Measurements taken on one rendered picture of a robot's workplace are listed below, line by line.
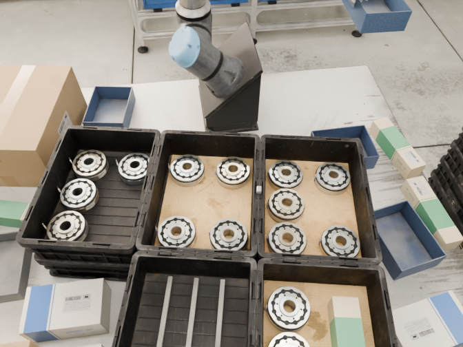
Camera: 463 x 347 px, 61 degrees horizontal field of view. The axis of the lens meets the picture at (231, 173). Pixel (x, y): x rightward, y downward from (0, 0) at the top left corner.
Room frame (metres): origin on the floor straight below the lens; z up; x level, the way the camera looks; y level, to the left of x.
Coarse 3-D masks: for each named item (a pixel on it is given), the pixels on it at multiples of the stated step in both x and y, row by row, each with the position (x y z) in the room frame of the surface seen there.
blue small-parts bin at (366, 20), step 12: (348, 0) 1.25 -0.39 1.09; (372, 0) 1.30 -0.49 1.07; (384, 0) 1.29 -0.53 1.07; (396, 0) 1.22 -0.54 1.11; (360, 12) 1.14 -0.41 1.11; (372, 12) 1.11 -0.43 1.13; (384, 12) 1.11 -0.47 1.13; (396, 12) 1.11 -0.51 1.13; (408, 12) 1.12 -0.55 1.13; (360, 24) 1.12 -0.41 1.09; (372, 24) 1.10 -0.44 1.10; (384, 24) 1.11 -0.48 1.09; (396, 24) 1.12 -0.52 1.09
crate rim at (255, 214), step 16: (160, 144) 0.75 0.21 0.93; (256, 144) 0.75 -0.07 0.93; (256, 160) 0.70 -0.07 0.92; (256, 176) 0.63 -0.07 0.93; (144, 208) 0.53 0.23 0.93; (256, 208) 0.53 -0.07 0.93; (144, 224) 0.48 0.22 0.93; (256, 224) 0.48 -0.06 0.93; (256, 240) 0.44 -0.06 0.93; (240, 256) 0.40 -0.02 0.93
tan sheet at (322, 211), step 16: (272, 160) 0.77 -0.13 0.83; (304, 176) 0.71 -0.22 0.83; (272, 192) 0.65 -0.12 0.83; (304, 192) 0.65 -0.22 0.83; (320, 192) 0.65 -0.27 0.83; (320, 208) 0.59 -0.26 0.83; (336, 208) 0.59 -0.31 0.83; (352, 208) 0.59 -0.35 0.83; (272, 224) 0.54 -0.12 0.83; (304, 224) 0.54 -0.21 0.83; (320, 224) 0.54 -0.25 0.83; (336, 224) 0.54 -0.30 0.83; (352, 224) 0.54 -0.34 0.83; (288, 240) 0.49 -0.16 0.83
